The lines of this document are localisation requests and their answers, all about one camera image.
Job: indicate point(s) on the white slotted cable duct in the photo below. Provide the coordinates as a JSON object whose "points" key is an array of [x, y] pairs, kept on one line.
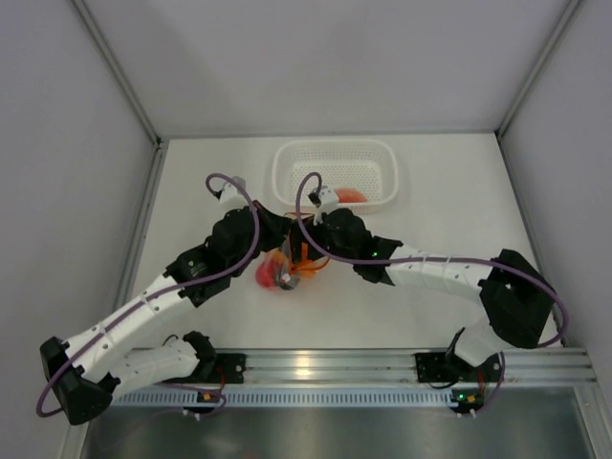
{"points": [[242, 396]]}

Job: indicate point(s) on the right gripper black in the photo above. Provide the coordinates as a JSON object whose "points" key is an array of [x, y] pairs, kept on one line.
{"points": [[296, 241]]}

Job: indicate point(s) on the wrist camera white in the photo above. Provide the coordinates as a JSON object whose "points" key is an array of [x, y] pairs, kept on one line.
{"points": [[229, 197], [325, 200]]}

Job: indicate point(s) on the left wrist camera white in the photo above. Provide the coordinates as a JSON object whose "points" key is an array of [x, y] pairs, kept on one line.
{"points": [[229, 197]]}

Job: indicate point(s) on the clear zip top bag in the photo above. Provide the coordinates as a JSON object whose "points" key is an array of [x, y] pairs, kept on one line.
{"points": [[291, 263]]}

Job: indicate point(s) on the orange fake fruit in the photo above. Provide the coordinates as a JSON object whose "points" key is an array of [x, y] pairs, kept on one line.
{"points": [[305, 266]]}

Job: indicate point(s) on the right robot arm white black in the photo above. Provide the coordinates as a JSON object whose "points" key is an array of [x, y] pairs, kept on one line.
{"points": [[514, 296]]}

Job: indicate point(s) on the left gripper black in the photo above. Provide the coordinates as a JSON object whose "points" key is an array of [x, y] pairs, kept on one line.
{"points": [[275, 226]]}

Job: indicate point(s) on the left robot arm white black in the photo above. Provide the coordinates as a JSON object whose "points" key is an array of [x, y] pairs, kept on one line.
{"points": [[194, 277]]}

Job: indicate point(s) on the white perforated plastic basket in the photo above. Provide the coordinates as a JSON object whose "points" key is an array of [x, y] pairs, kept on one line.
{"points": [[367, 166]]}

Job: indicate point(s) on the dark fake plum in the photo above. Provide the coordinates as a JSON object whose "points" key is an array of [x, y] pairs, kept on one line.
{"points": [[288, 282]]}

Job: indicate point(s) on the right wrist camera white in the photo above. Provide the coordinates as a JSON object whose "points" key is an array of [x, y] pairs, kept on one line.
{"points": [[325, 200]]}

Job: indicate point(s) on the fake watermelon slice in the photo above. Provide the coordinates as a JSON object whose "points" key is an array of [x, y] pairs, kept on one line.
{"points": [[348, 195]]}

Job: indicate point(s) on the red fake apple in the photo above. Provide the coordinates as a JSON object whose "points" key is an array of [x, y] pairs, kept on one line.
{"points": [[268, 273]]}

